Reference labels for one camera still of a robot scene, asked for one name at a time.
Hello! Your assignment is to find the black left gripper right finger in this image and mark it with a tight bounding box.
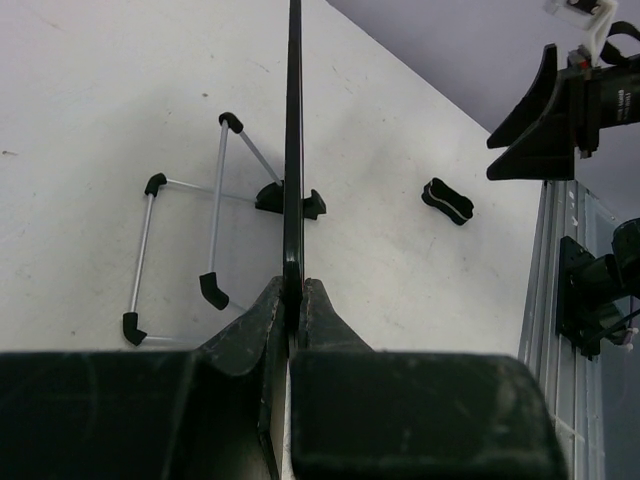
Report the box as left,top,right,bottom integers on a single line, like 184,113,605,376
297,278,373,360

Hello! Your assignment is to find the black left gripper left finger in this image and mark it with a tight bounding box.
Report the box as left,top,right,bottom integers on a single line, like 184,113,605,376
192,276,287,479

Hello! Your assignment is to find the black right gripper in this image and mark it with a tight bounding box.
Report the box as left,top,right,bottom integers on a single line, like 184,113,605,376
486,44,602,180

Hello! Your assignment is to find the white black-framed whiteboard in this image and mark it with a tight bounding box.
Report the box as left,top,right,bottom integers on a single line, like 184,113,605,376
282,0,304,350

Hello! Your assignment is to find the black whiteboard eraser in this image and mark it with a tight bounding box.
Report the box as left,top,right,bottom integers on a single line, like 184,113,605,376
421,177,474,226

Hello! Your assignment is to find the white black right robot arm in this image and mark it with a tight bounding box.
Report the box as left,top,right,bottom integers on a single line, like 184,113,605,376
486,42,639,181

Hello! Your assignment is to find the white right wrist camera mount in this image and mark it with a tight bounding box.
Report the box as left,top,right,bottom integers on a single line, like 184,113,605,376
544,0,619,66

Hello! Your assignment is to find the wire whiteboard easel stand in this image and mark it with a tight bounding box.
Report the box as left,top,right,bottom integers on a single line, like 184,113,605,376
122,112,327,347

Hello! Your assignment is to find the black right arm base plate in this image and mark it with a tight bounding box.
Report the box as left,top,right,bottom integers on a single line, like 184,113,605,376
555,236,601,360

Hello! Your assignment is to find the aluminium table frame rail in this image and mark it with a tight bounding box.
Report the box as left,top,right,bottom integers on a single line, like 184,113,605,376
519,181,639,479

